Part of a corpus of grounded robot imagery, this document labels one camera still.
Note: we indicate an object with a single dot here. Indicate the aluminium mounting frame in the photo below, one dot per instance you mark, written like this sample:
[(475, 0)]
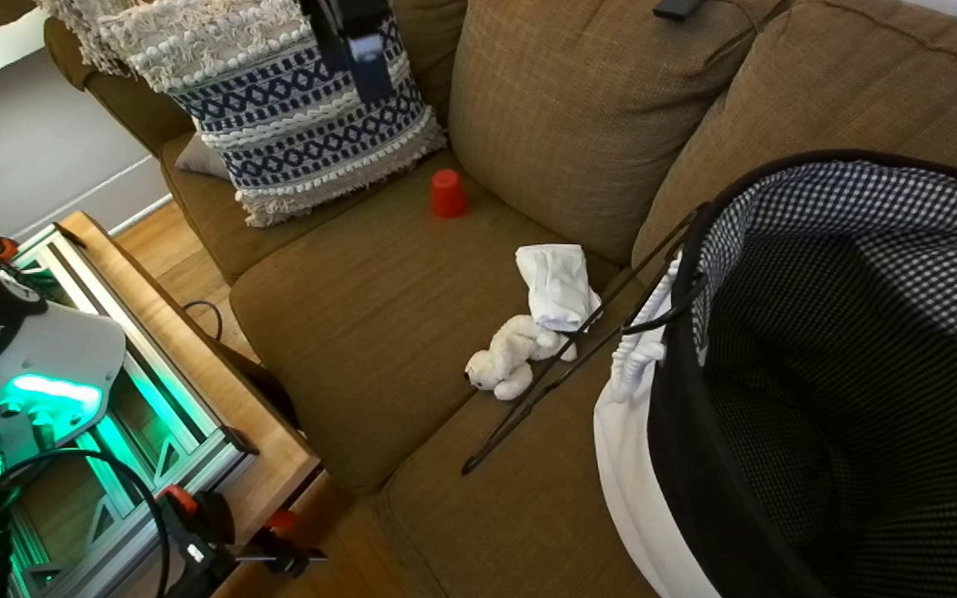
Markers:
[(180, 411)]

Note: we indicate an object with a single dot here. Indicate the brown fabric couch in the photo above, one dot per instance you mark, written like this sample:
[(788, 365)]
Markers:
[(389, 311)]

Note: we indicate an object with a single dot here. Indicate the red plastic cup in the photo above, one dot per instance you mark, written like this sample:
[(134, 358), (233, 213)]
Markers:
[(451, 193)]

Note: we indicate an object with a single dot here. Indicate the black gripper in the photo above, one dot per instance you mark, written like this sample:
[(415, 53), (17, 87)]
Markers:
[(349, 16)]

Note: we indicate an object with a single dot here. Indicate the brown couch seat cushion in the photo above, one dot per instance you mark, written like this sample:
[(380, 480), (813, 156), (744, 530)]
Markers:
[(522, 511), (389, 321), (225, 219)]

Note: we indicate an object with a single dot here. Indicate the black mesh laundry hamper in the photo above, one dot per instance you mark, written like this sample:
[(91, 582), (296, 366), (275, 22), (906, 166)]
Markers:
[(833, 386)]

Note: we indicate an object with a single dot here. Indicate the fringed blue white pattern pillow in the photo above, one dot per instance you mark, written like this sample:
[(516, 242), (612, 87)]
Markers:
[(282, 120)]

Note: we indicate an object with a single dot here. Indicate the wooden table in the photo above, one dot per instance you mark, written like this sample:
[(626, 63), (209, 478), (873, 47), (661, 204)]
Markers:
[(266, 444)]

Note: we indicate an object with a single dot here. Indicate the brown couch back cushion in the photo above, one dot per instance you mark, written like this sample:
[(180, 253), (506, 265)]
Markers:
[(430, 53), (833, 87), (589, 110)]

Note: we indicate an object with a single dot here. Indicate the white crumpled cloth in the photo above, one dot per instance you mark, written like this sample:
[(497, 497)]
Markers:
[(555, 284)]

